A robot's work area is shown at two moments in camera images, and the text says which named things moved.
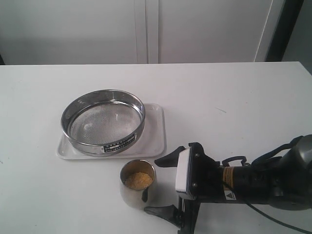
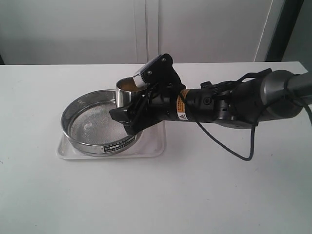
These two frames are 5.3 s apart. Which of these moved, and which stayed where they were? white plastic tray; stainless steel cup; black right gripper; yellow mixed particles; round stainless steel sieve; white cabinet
Moved: stainless steel cup; black right gripper; yellow mixed particles
Stayed: round stainless steel sieve; white cabinet; white plastic tray
